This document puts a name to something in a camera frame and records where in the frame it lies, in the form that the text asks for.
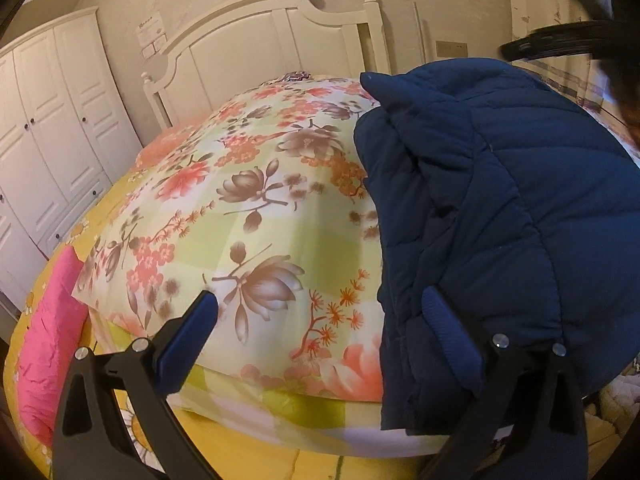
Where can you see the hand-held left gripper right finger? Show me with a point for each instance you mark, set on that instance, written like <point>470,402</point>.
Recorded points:
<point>450,340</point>

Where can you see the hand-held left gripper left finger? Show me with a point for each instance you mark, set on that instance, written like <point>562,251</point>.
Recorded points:
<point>185,340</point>

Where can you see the blue puffer jacket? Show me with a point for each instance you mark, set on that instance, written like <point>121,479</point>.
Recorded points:
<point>500,185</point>

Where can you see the pink cloth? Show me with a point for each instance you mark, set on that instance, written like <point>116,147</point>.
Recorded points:
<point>50,340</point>

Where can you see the yellow bedsheet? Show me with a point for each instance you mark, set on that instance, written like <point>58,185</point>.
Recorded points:
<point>260,452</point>

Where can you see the floral quilt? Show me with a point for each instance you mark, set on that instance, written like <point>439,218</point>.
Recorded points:
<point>250,210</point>

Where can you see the beige fleece clothing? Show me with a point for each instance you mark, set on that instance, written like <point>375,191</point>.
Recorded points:
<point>615,400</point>

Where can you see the white wardrobe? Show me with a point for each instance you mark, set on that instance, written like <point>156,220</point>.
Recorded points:
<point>55,125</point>

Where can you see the patterned pillow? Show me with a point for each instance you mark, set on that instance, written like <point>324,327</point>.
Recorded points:
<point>295,77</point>

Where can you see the white wooden headboard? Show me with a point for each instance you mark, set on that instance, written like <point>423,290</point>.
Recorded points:
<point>260,40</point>

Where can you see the wall switch plate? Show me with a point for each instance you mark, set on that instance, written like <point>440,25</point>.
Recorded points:
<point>451,49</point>

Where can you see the white wall conduit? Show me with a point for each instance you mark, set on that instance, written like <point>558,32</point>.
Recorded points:
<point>421,30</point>

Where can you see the white wall notice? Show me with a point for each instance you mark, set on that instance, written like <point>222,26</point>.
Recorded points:
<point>151,30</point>

